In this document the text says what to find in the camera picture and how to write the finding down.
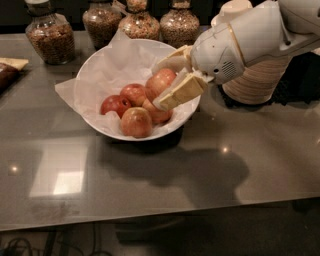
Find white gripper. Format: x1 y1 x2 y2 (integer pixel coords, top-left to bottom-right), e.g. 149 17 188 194
152 22 246 111

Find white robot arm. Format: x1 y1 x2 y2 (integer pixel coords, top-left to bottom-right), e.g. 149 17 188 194
152 0 320 111

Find red apple back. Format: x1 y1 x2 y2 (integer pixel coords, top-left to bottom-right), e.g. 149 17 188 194
120 83 146 107

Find paper bowl stack front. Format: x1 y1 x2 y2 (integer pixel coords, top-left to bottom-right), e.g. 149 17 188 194
222 57 291 105

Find paper bowl stack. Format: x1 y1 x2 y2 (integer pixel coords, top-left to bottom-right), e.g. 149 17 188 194
211 0 253 27
222 57 291 105

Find dark red apple left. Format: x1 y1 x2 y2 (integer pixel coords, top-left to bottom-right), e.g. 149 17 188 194
100 95 131 117

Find paper bowl stack rear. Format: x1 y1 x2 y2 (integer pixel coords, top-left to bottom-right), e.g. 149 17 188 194
211 0 253 27

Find white bowl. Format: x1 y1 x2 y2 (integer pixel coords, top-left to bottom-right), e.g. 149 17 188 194
73 38 202 142

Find glass cereal jar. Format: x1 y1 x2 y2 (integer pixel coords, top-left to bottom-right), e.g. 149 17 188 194
118 0 160 40
160 0 200 48
24 0 75 65
82 0 122 49

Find white tissue paper liner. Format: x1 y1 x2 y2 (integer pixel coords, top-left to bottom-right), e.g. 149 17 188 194
54 29 201 137

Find glass cereal jar far left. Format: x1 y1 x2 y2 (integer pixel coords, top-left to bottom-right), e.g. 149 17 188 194
24 0 75 65

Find dark tray with card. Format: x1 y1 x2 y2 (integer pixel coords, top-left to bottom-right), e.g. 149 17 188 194
0 57 29 93

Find black cables under table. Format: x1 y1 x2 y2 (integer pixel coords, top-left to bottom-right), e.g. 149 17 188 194
0 222 114 256

